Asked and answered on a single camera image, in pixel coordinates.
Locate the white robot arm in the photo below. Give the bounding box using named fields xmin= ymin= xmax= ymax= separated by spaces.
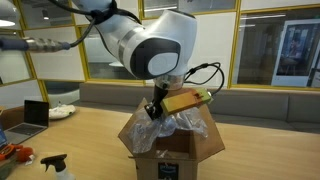
xmin=48 ymin=0 xmax=197 ymax=119

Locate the brown cardboard box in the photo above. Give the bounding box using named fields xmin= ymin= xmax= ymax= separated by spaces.
xmin=119 ymin=100 xmax=224 ymax=180

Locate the clear spray bottle black nozzle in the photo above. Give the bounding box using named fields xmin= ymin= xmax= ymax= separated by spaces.
xmin=40 ymin=154 xmax=76 ymax=180

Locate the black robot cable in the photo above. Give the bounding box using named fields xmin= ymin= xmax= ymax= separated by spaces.
xmin=183 ymin=61 xmax=226 ymax=98

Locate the grey laptop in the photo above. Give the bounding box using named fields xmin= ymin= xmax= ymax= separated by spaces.
xmin=4 ymin=100 xmax=49 ymax=145

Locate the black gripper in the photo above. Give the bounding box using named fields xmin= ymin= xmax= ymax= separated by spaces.
xmin=144 ymin=86 xmax=168 ymax=120

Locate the white plate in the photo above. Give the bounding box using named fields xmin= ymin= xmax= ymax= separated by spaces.
xmin=49 ymin=104 xmax=76 ymax=120

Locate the large clear air-cushion bag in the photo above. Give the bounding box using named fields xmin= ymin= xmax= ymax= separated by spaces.
xmin=128 ymin=107 xmax=208 ymax=153

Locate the grey bench seat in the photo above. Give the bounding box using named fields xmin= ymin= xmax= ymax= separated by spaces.
xmin=43 ymin=79 xmax=320 ymax=135

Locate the wall poster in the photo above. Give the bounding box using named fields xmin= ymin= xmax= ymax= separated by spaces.
xmin=271 ymin=19 xmax=320 ymax=87

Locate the orange red object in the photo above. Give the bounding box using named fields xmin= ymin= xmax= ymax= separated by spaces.
xmin=0 ymin=144 xmax=34 ymax=162

